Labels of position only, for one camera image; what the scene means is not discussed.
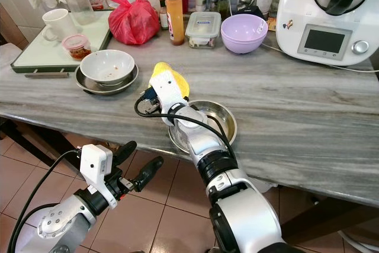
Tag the white folded cloth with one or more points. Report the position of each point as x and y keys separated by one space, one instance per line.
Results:
x=9 y=54

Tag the dark brown sauce bottle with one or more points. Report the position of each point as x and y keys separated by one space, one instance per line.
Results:
x=161 y=16

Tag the white tray with green edge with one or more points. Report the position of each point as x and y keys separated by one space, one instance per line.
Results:
x=42 y=54

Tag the clear lidded food container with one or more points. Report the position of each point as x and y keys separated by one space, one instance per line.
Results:
x=202 y=28

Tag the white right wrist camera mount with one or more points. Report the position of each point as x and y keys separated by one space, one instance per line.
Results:
x=170 y=91

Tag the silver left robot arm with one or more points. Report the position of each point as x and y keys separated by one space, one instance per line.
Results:
x=62 y=223

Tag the small tub with pink lid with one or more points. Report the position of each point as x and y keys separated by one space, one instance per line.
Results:
x=76 y=47

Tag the white kitchen cooking machine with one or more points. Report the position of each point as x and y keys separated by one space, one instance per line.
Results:
x=293 y=22

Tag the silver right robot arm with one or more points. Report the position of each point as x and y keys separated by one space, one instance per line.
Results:
x=243 y=205

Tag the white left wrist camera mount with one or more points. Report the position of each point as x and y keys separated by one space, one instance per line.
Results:
x=95 y=167

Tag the red plastic bag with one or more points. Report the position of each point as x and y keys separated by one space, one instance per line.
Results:
x=133 y=22

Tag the stainless steel plate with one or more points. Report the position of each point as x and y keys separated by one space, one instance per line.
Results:
x=86 y=84

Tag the orange snack packet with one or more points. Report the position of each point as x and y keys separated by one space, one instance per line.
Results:
x=272 y=24

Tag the green bottle with red cap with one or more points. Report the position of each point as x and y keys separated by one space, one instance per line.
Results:
x=223 y=3

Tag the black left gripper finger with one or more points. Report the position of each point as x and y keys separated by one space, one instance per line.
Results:
x=126 y=152
x=148 y=173

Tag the white ceramic mug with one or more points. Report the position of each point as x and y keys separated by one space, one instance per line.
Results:
x=58 y=25

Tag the white ceramic bowl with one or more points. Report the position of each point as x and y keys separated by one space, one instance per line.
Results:
x=106 y=66

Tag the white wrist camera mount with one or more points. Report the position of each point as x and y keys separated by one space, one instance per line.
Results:
x=170 y=91
x=95 y=167

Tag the stainless steel bowl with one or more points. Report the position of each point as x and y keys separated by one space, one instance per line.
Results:
x=220 y=113

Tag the purple plastic bowl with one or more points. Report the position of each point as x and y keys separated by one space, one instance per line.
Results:
x=243 y=25
x=244 y=47

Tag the orange sauce squeeze bottle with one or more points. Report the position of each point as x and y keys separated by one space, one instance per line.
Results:
x=174 y=19

